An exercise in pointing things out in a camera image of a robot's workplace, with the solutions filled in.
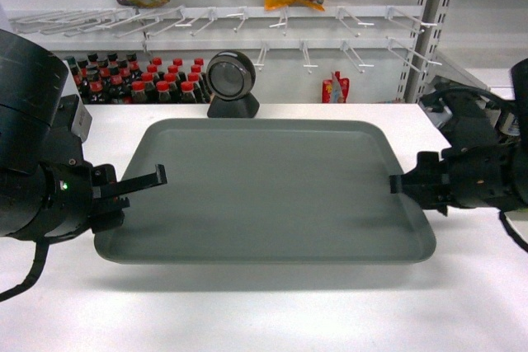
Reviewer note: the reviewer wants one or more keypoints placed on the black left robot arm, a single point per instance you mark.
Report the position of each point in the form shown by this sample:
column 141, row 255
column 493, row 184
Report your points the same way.
column 49, row 192

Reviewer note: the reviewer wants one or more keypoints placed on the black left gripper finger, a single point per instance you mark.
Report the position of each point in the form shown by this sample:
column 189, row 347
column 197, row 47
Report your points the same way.
column 114, row 189

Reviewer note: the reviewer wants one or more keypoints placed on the white checkout counter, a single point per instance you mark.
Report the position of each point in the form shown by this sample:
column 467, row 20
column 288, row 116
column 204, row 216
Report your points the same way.
column 471, row 295

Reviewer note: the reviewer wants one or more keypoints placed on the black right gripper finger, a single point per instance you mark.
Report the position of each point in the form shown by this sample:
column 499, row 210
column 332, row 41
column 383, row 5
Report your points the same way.
column 420, row 183

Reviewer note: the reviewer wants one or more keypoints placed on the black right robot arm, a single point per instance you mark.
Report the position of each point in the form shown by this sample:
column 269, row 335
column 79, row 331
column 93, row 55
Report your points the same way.
column 457, row 111

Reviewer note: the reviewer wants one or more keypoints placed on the black round barcode scanner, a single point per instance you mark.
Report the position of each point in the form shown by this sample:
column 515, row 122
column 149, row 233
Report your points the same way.
column 231, row 76

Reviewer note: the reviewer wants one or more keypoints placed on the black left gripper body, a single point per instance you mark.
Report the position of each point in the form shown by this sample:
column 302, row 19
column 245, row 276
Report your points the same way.
column 72, row 209

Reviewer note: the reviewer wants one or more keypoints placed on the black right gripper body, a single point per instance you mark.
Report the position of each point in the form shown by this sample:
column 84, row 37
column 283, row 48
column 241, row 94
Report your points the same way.
column 486, row 176

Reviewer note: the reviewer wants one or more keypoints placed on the white metal shelf unit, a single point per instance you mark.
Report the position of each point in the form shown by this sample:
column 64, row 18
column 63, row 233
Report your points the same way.
column 390, row 49

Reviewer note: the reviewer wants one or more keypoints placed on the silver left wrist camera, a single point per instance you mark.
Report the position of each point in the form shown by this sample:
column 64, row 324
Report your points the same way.
column 82, row 120

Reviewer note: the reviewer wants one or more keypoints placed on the red spout pouch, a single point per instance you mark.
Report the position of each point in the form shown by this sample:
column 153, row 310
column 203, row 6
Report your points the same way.
column 335, row 90

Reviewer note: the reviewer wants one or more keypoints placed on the grey rectangular serving tray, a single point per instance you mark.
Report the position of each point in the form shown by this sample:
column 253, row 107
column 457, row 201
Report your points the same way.
column 267, row 191

